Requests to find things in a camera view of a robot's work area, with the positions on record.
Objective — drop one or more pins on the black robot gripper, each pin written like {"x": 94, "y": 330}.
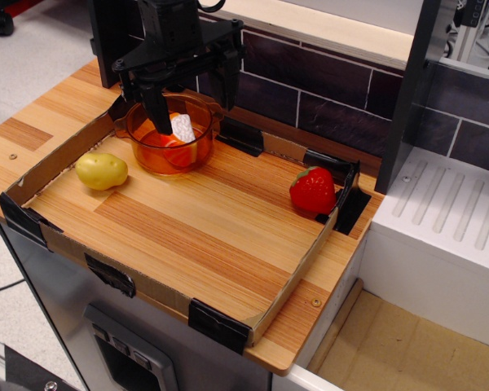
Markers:
{"x": 177, "y": 45}

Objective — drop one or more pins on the salmon nigiri sushi toy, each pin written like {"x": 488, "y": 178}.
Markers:
{"x": 180, "y": 149}

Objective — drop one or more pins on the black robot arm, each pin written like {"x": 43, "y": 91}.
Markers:
{"x": 177, "y": 45}

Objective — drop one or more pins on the orange transparent plastic pot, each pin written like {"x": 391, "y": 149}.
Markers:
{"x": 145, "y": 138}

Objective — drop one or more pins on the cardboard fence with black tape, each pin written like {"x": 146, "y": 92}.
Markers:
{"x": 221, "y": 247}

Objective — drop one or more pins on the yellow toy potato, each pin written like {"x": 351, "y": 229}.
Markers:
{"x": 101, "y": 171}

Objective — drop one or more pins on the red toy strawberry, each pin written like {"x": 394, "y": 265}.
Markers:
{"x": 313, "y": 190}

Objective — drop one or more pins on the black caster wheel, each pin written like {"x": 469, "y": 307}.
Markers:
{"x": 6, "y": 24}

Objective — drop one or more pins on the grey toy oven front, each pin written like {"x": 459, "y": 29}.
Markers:
{"x": 119, "y": 343}

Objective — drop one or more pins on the white toy sink drainboard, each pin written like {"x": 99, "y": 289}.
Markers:
{"x": 428, "y": 244}

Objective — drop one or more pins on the dark grey vertical post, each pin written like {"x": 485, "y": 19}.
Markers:
{"x": 427, "y": 49}

